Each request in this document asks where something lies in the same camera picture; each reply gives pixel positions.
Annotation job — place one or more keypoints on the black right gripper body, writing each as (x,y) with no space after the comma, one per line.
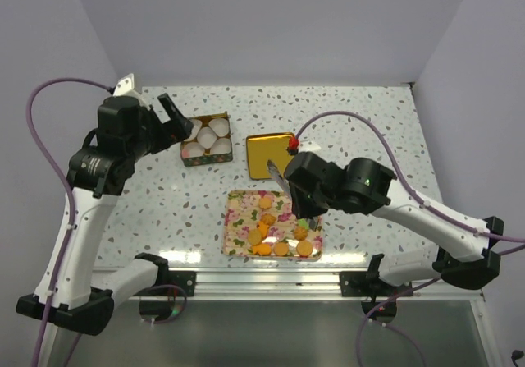
(312,204)

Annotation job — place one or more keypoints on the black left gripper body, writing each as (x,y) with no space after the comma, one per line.
(151,137)

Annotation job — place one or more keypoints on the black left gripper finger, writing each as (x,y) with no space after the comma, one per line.
(178,127)
(169,110)

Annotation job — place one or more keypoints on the silver metal tongs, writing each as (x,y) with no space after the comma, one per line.
(282,183)

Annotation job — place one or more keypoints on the orange flower cookie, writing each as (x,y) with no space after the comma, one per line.
(265,203)

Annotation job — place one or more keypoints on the tan scalloped cookie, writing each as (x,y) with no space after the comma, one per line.
(268,219)

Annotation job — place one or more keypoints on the tan dotted round cookie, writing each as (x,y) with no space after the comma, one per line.
(255,237)

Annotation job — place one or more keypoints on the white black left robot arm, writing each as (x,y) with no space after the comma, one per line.
(67,296)

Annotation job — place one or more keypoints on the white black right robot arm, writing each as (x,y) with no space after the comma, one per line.
(458,250)

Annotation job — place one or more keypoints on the white paper cup bottom left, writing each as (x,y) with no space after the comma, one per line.
(193,150)

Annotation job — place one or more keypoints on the white paper cup centre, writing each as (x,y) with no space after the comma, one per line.
(206,137)

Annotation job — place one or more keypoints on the floral cookie tin box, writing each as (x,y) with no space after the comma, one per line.
(207,158)

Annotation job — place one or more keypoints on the green round cookie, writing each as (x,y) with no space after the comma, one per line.
(303,223)

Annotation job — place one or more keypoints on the white paper cup top right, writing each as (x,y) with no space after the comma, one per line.
(220,126)

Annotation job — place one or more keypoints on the white paper cup bottom right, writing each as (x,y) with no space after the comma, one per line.
(221,146)

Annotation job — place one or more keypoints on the swirl shell cookie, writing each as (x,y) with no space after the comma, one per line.
(300,233)

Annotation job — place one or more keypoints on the orange round cookie bottom right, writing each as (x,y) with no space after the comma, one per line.
(304,248)

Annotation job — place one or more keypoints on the orange round cookie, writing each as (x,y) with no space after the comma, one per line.
(304,248)
(281,249)

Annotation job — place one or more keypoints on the gold tin lid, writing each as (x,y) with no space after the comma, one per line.
(261,148)

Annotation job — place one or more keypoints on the floral serving tray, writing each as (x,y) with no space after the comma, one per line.
(243,215)

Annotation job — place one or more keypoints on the orange star cookie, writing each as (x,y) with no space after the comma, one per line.
(263,228)

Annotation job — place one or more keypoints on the orange round cookie bottom middle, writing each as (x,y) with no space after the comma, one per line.
(281,249)

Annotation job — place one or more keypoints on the orange fish cookie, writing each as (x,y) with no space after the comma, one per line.
(262,249)

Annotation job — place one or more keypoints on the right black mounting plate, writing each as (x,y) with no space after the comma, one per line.
(355,284)

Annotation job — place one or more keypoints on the black mounting plate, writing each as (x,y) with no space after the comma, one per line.
(355,284)
(186,280)

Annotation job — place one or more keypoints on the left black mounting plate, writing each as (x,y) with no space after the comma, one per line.
(186,280)

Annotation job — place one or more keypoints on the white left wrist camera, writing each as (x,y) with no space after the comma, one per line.
(128,91)

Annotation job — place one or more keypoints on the aluminium front rail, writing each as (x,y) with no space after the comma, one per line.
(294,284)

